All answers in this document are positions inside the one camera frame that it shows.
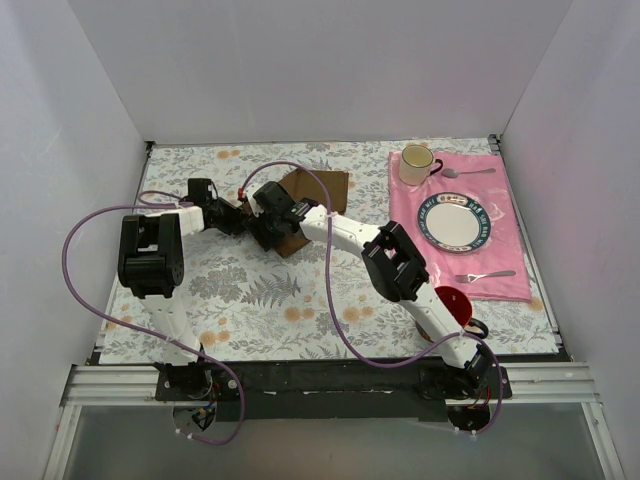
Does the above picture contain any cream enamel mug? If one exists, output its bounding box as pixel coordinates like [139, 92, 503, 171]
[398, 145, 443, 186]

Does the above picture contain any silver fork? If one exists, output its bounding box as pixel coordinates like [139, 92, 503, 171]
[454, 270, 516, 284]

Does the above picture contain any silver spoon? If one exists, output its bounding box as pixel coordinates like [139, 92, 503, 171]
[441, 168, 497, 179]

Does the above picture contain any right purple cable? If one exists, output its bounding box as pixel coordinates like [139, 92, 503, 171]
[238, 162, 506, 435]

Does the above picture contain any red interior dark mug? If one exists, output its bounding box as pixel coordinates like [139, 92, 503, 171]
[433, 286, 489, 339]

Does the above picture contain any pink satin cloth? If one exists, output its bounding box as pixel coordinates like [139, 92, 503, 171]
[389, 151, 531, 302]

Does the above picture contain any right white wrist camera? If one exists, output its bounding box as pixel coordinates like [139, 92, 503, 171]
[238, 186, 263, 217]

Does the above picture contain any white plate dark rim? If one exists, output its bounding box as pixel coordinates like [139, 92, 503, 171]
[417, 192, 492, 254]

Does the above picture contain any brown cloth napkin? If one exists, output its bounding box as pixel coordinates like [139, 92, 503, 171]
[271, 169, 349, 258]

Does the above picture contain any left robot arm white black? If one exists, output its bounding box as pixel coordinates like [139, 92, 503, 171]
[118, 178, 243, 400]

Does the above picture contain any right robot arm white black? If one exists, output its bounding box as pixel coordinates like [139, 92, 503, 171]
[238, 181, 493, 399]

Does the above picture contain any black base bar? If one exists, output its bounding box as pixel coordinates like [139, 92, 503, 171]
[155, 358, 512, 422]

